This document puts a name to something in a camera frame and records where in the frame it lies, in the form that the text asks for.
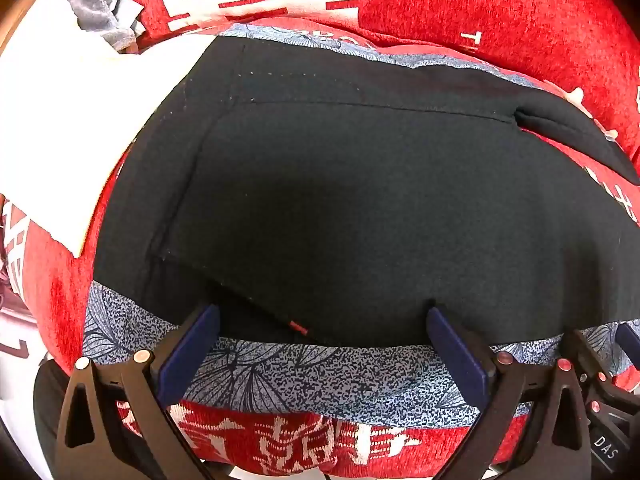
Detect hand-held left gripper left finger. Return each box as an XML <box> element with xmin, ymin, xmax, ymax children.
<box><xmin>55</xmin><ymin>302</ymin><xmax>221</xmax><ymax>480</ymax></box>

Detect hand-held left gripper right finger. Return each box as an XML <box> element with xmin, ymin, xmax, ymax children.
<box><xmin>425</xmin><ymin>300</ymin><xmax>598</xmax><ymax>480</ymax></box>

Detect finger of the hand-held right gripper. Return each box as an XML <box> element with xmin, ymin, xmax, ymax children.
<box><xmin>616</xmin><ymin>321</ymin><xmax>640</xmax><ymax>362</ymax></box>
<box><xmin>567</xmin><ymin>327</ymin><xmax>627</xmax><ymax>402</ymax></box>

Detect black pants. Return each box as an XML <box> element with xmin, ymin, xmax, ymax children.
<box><xmin>92</xmin><ymin>35</ymin><xmax>640</xmax><ymax>348</ymax></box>

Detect blue grey patterned cloth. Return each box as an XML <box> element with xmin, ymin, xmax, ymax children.
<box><xmin>82</xmin><ymin>22</ymin><xmax>640</xmax><ymax>417</ymax></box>

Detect red white printed blanket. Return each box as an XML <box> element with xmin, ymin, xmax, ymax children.
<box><xmin>0</xmin><ymin>0</ymin><xmax>640</xmax><ymax>480</ymax></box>

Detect wooden bed frame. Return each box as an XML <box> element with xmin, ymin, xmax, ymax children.
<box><xmin>0</xmin><ymin>0</ymin><xmax>76</xmax><ymax>56</ymax></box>

